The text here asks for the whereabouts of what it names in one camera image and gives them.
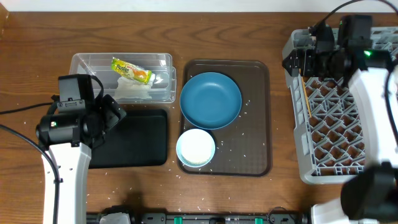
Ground white paper napkin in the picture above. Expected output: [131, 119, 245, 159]
[113, 77, 155, 100]

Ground wooden chopstick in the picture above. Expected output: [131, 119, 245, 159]
[301, 77, 312, 118]

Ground yellow green snack wrapper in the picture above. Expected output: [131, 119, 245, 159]
[111, 57, 152, 85]

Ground light blue rice bowl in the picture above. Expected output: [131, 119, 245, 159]
[176, 129, 216, 168]

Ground blue plate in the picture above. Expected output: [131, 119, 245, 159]
[180, 72, 243, 129]

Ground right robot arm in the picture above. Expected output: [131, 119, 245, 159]
[282, 15, 397, 223]

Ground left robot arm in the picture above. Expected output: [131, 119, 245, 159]
[35, 74, 126, 223]

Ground clear plastic waste bin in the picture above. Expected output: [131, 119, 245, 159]
[69, 53, 177, 104]

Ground grey dishwasher rack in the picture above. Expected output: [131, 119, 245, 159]
[285, 27, 397, 184]

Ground black rectangular bin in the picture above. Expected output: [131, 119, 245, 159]
[89, 109, 168, 169]

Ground dark brown serving tray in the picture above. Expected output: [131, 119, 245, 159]
[178, 59, 272, 177]

